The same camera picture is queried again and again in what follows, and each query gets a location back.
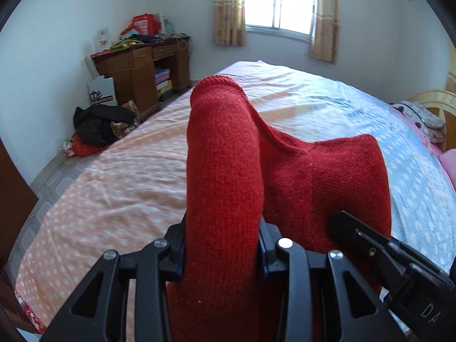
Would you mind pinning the red gift bag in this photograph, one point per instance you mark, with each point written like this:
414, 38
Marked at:
145, 24

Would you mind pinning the brown wooden desk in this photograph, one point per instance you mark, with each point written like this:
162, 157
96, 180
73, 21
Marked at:
133, 71

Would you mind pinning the brown wooden wardrobe door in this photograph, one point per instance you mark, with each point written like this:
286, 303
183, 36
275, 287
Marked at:
17, 201

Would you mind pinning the pink blue dotted bedsheet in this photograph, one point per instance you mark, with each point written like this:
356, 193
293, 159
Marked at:
136, 189

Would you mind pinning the red knitted sweater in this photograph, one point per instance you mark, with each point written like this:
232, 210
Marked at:
240, 171

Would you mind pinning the black clothes pile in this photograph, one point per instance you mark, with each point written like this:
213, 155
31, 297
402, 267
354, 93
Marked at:
93, 125

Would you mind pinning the green cloth on desk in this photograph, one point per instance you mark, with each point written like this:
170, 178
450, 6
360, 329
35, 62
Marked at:
124, 44

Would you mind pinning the white card with picture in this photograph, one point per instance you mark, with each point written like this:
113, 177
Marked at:
102, 40

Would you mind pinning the left beige curtain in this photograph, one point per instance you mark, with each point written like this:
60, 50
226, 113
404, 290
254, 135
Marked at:
229, 26

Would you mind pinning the white printed paper bag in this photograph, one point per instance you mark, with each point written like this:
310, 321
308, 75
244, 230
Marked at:
102, 92

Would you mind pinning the window with white frame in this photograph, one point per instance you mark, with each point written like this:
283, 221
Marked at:
293, 19

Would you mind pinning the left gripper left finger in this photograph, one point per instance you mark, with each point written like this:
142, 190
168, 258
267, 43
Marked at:
119, 284

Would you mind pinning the beige curtain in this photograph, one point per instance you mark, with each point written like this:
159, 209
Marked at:
325, 35
229, 26

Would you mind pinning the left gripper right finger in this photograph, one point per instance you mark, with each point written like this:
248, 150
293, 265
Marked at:
319, 297

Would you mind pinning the red cloth on floor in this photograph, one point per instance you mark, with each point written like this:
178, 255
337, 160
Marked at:
74, 147

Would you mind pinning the right beige curtain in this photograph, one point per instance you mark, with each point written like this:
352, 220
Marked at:
325, 35

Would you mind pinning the grey patterned pillow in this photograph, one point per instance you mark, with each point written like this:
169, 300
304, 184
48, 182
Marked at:
431, 126

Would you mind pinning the beige wooden headboard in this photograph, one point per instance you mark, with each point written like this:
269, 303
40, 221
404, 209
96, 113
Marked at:
441, 103

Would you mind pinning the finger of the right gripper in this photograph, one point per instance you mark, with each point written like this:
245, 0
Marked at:
378, 255

